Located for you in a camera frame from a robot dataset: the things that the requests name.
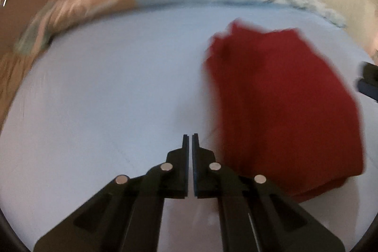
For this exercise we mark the brown garment on bed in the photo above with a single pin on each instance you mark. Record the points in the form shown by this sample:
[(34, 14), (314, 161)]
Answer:
[(14, 68)]

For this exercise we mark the dark red knit sweater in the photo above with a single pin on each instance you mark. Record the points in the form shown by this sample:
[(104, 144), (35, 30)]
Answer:
[(284, 112)]

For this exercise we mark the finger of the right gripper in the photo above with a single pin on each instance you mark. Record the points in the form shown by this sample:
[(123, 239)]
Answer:
[(367, 89)]

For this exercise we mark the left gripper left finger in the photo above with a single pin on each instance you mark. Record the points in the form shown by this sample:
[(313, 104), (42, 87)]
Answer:
[(126, 214)]

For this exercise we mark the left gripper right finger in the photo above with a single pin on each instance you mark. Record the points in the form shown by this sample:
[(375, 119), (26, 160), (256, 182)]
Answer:
[(254, 214)]

